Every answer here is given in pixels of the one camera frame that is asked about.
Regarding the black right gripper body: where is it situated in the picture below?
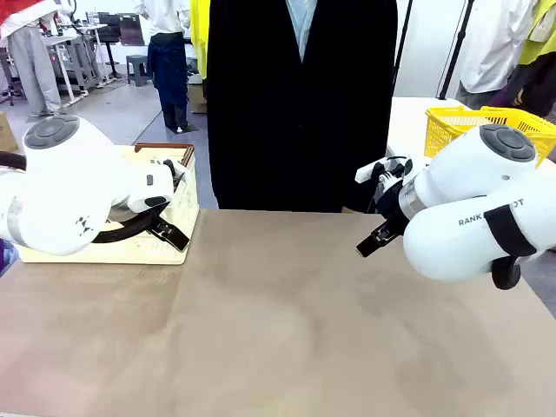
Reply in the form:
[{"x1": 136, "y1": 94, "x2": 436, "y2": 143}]
[{"x1": 374, "y1": 179, "x2": 412, "y2": 231}]

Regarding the cream shopping basket brown rim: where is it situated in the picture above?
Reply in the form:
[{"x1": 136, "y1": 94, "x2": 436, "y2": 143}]
[{"x1": 19, "y1": 142, "x2": 201, "y2": 267}]

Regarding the yellow plastic basket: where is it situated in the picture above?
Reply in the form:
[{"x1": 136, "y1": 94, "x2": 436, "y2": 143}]
[{"x1": 423, "y1": 106, "x2": 556, "y2": 169}]

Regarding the white side table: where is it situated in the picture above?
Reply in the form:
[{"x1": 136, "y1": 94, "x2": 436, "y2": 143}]
[{"x1": 385, "y1": 96, "x2": 474, "y2": 164}]

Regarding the person in black coat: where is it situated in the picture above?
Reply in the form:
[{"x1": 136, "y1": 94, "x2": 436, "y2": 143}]
[{"x1": 206, "y1": 0, "x2": 399, "y2": 214}]

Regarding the cardboard box beside yellow jacket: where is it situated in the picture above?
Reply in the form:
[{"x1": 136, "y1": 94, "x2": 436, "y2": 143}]
[{"x1": 186, "y1": 82, "x2": 209, "y2": 115}]

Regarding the black stand pole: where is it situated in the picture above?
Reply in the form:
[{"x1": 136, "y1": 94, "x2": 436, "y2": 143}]
[
  {"x1": 392, "y1": 0, "x2": 414, "y2": 86},
  {"x1": 438, "y1": 0, "x2": 475, "y2": 101}
]

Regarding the purple bag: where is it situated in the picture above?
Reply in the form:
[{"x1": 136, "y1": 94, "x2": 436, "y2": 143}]
[{"x1": 0, "y1": 241, "x2": 21, "y2": 277}]

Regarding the grey plastic stool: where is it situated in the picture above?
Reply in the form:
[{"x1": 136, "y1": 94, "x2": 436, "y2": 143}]
[{"x1": 125, "y1": 54, "x2": 153, "y2": 87}]

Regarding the person in navy apron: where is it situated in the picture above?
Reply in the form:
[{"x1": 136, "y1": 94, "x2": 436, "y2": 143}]
[{"x1": 132, "y1": 0, "x2": 195, "y2": 134}]

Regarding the person in white shirt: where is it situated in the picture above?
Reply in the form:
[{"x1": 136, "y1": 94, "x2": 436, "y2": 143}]
[{"x1": 455, "y1": 0, "x2": 538, "y2": 109}]

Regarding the large brown cardboard box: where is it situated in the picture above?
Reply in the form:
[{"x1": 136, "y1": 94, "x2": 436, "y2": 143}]
[{"x1": 0, "y1": 111, "x2": 19, "y2": 154}]

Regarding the person in yellow jacket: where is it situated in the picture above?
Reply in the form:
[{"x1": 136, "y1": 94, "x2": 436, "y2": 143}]
[{"x1": 189, "y1": 0, "x2": 212, "y2": 82}]

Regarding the dark brown panel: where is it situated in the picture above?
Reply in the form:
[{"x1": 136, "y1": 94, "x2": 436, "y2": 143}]
[{"x1": 116, "y1": 12, "x2": 147, "y2": 47}]

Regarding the person in yellow vest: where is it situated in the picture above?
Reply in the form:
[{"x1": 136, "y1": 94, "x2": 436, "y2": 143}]
[{"x1": 490, "y1": 0, "x2": 556, "y2": 127}]

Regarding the person in grey trousers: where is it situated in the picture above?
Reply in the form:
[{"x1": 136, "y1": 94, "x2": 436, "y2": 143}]
[{"x1": 0, "y1": 0, "x2": 64, "y2": 118}]

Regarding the white workshop desk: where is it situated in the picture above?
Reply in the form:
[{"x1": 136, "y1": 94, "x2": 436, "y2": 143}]
[{"x1": 41, "y1": 23, "x2": 115, "y2": 105}]

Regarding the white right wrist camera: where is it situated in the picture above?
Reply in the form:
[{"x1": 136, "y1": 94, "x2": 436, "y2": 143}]
[{"x1": 354, "y1": 155, "x2": 414, "y2": 184}]

